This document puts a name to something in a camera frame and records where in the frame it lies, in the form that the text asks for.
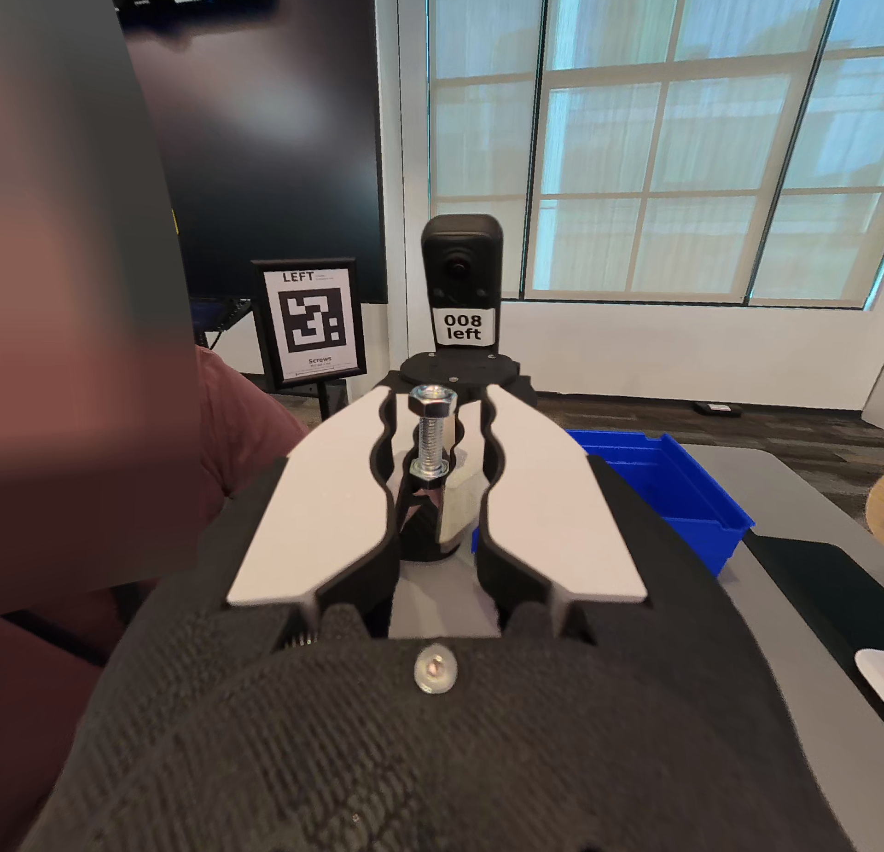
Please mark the black floor box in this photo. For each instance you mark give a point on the black floor box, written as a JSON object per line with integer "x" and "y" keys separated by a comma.
{"x": 718, "y": 409}

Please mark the instruction sheet on stand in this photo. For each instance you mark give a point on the instruction sheet on stand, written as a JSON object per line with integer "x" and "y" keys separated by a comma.
{"x": 877, "y": 514}

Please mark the black framed marker sign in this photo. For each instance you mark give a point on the black framed marker sign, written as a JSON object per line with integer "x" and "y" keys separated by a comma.
{"x": 311, "y": 320}

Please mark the person's left hand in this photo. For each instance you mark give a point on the person's left hand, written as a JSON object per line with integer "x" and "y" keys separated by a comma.
{"x": 428, "y": 503}

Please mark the large black screen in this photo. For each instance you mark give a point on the large black screen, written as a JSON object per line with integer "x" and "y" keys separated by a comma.
{"x": 276, "y": 141}

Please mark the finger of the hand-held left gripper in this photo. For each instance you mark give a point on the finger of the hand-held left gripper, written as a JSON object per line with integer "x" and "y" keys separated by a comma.
{"x": 405, "y": 467}
{"x": 464, "y": 507}

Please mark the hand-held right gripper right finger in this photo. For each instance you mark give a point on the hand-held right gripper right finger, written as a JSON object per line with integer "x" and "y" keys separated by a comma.
{"x": 566, "y": 507}

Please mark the silver hex bolt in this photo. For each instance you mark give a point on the silver hex bolt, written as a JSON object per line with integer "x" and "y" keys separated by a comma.
{"x": 429, "y": 441}

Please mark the blue plastic parts bin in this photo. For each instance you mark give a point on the blue plastic parts bin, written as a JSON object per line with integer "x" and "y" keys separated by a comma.
{"x": 677, "y": 493}

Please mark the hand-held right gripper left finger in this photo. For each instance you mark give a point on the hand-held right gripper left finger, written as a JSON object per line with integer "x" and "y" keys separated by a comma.
{"x": 318, "y": 507}

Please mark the large grid window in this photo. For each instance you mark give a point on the large grid window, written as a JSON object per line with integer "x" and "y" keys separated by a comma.
{"x": 621, "y": 141}

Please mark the small dark tablet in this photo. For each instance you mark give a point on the small dark tablet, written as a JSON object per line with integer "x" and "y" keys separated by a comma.
{"x": 204, "y": 313}

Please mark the black sign stand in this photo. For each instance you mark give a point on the black sign stand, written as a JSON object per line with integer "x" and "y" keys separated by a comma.
{"x": 324, "y": 400}

